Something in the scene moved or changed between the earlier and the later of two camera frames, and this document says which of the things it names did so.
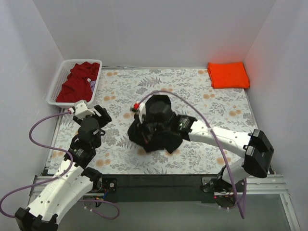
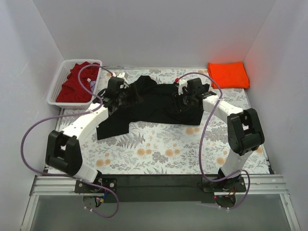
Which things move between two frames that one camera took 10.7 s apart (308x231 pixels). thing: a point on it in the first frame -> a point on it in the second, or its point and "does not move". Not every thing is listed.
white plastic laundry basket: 65,70 does not move
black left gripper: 102,115 -> 131,94
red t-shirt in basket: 75,88 does not move
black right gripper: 149,138 -> 179,100
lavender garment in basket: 92,83 does not move
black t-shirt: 151,140 -> 156,102
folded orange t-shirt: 228,75 does not move
